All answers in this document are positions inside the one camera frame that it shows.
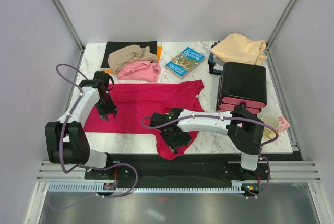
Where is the white slotted cable duct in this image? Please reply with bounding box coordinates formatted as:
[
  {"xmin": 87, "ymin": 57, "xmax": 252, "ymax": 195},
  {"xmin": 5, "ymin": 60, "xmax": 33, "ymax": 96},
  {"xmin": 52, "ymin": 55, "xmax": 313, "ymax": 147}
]
[{"xmin": 47, "ymin": 182, "xmax": 245, "ymax": 194}]

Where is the cream yellow t shirt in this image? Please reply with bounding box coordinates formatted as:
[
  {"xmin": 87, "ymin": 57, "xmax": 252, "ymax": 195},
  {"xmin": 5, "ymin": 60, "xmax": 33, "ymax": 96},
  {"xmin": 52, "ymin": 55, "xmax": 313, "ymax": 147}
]
[{"xmin": 211, "ymin": 33, "xmax": 267, "ymax": 65}]

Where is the yellow mug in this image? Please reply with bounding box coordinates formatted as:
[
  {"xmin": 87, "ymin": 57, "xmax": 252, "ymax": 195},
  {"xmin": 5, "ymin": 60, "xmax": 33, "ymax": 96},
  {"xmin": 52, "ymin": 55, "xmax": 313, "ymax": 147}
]
[{"xmin": 261, "ymin": 114, "xmax": 280, "ymax": 139}]

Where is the right aluminium frame post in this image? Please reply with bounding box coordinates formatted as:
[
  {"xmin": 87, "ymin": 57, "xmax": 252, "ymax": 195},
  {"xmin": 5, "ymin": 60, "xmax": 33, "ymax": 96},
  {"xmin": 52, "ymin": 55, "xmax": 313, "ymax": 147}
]
[{"xmin": 267, "ymin": 0, "xmax": 298, "ymax": 49}]

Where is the black pink drawer organizer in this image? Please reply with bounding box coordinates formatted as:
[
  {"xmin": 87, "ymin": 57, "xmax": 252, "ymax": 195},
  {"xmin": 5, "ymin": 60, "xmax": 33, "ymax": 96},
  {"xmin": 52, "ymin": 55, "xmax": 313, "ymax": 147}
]
[{"xmin": 216, "ymin": 62, "xmax": 267, "ymax": 114}]

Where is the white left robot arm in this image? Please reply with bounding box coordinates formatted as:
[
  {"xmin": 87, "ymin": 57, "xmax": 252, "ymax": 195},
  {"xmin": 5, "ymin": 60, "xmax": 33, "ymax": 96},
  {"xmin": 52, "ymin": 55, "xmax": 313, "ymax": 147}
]
[{"xmin": 45, "ymin": 71, "xmax": 117, "ymax": 179}]

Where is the light pink t shirt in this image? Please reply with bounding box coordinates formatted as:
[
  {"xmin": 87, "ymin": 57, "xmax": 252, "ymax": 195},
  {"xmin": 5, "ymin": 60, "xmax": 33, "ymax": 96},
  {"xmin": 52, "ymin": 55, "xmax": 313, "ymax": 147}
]
[{"xmin": 117, "ymin": 60, "xmax": 161, "ymax": 82}]

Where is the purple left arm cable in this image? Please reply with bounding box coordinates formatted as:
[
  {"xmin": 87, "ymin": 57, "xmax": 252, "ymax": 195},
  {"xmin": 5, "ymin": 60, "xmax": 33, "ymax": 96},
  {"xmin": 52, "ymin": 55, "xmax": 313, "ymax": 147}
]
[{"xmin": 48, "ymin": 63, "xmax": 138, "ymax": 211}]

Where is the beige t shirt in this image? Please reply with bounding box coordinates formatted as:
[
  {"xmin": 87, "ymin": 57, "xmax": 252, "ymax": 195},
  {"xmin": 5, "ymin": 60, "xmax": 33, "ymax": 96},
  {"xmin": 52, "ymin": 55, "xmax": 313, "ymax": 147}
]
[{"xmin": 108, "ymin": 45, "xmax": 158, "ymax": 74}]

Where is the blue illustrated paperback book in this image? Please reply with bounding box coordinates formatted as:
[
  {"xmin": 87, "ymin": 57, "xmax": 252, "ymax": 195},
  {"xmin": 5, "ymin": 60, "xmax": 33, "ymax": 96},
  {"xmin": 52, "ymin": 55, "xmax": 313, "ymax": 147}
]
[{"xmin": 165, "ymin": 47, "xmax": 205, "ymax": 80}]

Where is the aluminium frame post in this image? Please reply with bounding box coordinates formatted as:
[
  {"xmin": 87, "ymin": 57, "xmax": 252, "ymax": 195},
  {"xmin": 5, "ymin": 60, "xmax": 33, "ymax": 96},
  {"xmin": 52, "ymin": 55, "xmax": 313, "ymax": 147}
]
[
  {"xmin": 267, "ymin": 0, "xmax": 298, "ymax": 49},
  {"xmin": 51, "ymin": 0, "xmax": 85, "ymax": 53}
]

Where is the pink small box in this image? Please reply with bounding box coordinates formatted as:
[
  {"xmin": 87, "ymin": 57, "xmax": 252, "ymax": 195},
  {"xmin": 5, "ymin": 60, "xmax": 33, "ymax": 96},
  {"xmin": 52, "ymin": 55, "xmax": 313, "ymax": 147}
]
[{"xmin": 277, "ymin": 115, "xmax": 290, "ymax": 133}]

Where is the black notebook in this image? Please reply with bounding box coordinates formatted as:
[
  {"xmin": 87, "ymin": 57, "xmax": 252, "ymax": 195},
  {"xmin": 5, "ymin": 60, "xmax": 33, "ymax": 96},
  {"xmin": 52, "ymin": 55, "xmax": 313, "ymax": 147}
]
[{"xmin": 100, "ymin": 41, "xmax": 157, "ymax": 68}]

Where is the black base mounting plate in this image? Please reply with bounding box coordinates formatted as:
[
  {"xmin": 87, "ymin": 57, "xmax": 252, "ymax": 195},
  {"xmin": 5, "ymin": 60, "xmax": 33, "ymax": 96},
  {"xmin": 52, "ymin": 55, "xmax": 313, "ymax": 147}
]
[{"xmin": 84, "ymin": 152, "xmax": 271, "ymax": 188}]

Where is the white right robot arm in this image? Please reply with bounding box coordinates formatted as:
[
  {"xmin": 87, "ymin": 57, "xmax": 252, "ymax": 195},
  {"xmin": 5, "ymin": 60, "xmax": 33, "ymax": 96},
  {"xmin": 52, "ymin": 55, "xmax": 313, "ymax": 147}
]
[{"xmin": 141, "ymin": 105, "xmax": 264, "ymax": 179}]

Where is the navy white folded cloth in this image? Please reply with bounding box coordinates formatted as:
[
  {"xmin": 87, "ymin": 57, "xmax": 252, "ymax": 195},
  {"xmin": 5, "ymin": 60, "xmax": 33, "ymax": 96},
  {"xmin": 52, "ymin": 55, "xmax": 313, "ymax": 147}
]
[{"xmin": 208, "ymin": 53, "xmax": 225, "ymax": 75}]

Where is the left aluminium frame post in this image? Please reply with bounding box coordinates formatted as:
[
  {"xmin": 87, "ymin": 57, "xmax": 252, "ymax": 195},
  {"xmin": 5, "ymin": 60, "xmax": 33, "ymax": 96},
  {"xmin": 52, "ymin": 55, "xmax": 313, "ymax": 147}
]
[{"xmin": 51, "ymin": 0, "xmax": 85, "ymax": 53}]

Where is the magenta t shirt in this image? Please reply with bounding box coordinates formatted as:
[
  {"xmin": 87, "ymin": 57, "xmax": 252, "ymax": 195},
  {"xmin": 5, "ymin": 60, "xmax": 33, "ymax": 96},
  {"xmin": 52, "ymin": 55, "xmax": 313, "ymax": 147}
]
[{"xmin": 84, "ymin": 80, "xmax": 204, "ymax": 160}]

